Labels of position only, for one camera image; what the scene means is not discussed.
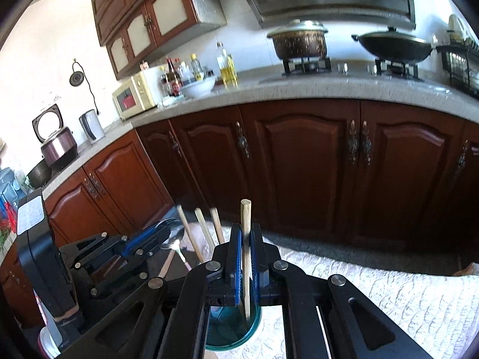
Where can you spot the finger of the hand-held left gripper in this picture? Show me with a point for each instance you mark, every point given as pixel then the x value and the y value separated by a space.
pixel 127 273
pixel 146 239

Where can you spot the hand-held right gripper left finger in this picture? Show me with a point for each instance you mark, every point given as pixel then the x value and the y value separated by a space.
pixel 234 265

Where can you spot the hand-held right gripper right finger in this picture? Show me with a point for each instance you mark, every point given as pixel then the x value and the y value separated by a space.
pixel 256 265

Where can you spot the metal spoon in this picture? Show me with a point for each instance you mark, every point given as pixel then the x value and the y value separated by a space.
pixel 170 223
pixel 175 238

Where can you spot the wooden chopstick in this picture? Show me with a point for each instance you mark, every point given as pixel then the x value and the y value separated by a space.
pixel 217 226
pixel 187 228
pixel 205 228
pixel 246 232

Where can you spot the teal utensil holder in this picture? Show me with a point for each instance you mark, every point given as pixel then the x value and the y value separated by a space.
pixel 232 331

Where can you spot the red and blue package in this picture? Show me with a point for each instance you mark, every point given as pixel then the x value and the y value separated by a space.
pixel 7 220

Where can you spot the black inner pot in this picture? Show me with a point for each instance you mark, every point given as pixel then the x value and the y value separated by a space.
pixel 39 175

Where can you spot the blue water bottle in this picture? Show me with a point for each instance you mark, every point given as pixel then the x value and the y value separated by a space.
pixel 6 179

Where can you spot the wooden base cabinets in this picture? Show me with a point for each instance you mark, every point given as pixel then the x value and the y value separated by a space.
pixel 299 164

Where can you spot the rice cooker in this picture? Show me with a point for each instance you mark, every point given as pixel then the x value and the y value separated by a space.
pixel 58 146

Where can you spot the white electric kettle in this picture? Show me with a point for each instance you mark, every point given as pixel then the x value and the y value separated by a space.
pixel 92 127

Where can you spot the cream microwave oven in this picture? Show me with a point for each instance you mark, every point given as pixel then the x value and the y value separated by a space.
pixel 131 99

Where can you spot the white bowl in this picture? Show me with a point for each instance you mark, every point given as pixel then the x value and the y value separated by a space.
pixel 198 88

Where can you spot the white quilted cloth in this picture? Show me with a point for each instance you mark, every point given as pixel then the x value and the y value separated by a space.
pixel 411 306

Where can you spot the dark sauce bottle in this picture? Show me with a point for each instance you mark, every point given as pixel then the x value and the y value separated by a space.
pixel 174 80

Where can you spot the small clear bottle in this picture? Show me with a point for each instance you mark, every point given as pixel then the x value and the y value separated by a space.
pixel 196 69

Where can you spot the speckled stone countertop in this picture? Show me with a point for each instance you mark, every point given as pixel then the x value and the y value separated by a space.
pixel 299 89

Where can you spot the cooking oil bottle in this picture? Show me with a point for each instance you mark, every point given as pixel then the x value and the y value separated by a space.
pixel 227 69

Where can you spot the gas stove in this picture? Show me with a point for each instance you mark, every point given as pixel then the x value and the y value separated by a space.
pixel 307 68

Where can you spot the brown cooking pot with lid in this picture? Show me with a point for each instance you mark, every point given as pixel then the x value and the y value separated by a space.
pixel 299 43

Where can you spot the black wok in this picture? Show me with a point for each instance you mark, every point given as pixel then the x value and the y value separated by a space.
pixel 393 48

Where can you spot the black dish rack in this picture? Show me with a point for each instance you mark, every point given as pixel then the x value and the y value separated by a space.
pixel 460 71

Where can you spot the wooden wall cabinet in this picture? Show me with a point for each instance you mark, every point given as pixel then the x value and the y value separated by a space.
pixel 149 15

